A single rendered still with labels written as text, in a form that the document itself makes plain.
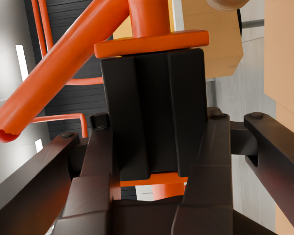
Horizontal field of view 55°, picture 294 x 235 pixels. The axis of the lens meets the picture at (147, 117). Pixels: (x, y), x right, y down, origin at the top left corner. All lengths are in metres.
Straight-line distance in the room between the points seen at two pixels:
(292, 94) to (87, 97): 10.88
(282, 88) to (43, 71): 0.25
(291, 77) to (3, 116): 0.26
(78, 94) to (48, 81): 11.07
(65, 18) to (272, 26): 11.10
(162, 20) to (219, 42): 1.77
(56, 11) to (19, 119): 11.32
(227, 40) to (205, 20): 0.20
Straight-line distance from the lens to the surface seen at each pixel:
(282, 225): 0.46
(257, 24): 2.23
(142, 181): 0.17
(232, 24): 1.99
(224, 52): 1.90
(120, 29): 7.51
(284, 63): 0.34
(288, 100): 0.33
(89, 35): 0.18
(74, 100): 11.35
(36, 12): 8.88
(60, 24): 11.41
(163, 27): 0.16
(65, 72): 0.19
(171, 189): 0.18
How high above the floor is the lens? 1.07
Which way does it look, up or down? 6 degrees up
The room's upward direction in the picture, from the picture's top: 96 degrees counter-clockwise
